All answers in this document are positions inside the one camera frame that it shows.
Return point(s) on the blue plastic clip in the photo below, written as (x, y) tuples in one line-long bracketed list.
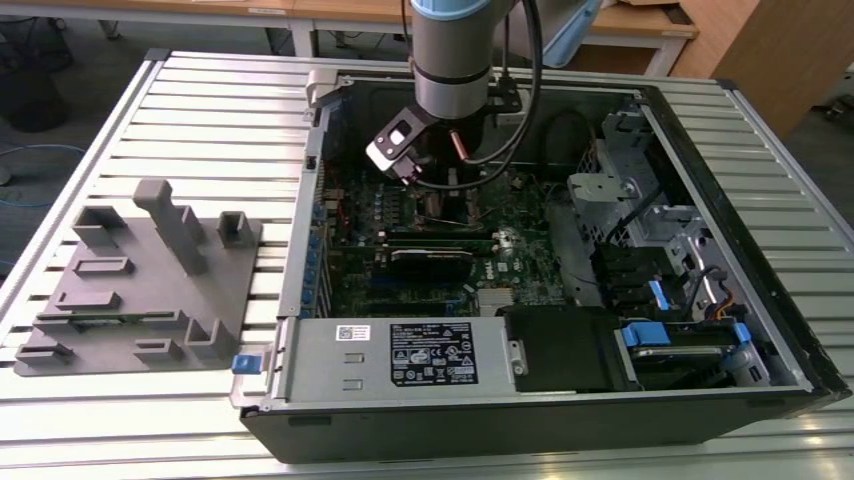
[(657, 295), (741, 332)]

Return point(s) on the black RAM slot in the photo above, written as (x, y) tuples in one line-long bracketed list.
[(441, 234), (441, 245)]

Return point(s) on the black PC case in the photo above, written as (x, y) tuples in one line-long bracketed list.
[(468, 430)]

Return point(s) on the wooden desk white frame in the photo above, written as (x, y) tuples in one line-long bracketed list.
[(668, 27), (167, 5)]

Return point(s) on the green motherboard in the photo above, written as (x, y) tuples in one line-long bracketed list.
[(534, 260)]

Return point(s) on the white code sticker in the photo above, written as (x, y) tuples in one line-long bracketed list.
[(353, 332)]

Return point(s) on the silver metal drive cage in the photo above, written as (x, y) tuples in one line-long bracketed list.
[(601, 187)]

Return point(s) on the silver chipset heatsink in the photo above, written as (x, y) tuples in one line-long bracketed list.
[(497, 297)]

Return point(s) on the black power supply label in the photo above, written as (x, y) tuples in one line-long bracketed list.
[(434, 360)]

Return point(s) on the grey metal power supply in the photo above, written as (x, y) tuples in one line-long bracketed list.
[(307, 370)]

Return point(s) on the black graphics card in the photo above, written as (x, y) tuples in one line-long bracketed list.
[(430, 270)]

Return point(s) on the silver hard disk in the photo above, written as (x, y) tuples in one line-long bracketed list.
[(674, 351)]

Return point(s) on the grey parts rack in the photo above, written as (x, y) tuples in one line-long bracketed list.
[(154, 300)]

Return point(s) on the blue case latch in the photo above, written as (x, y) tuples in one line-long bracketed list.
[(245, 365)]

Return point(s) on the blue disk carrier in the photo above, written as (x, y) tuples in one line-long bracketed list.
[(642, 334)]

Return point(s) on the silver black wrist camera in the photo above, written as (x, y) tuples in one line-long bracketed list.
[(394, 142)]

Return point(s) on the green RAM stick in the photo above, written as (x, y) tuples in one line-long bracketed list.
[(101, 321)]

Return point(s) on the wooden cabinet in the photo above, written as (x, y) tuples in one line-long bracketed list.
[(788, 50)]

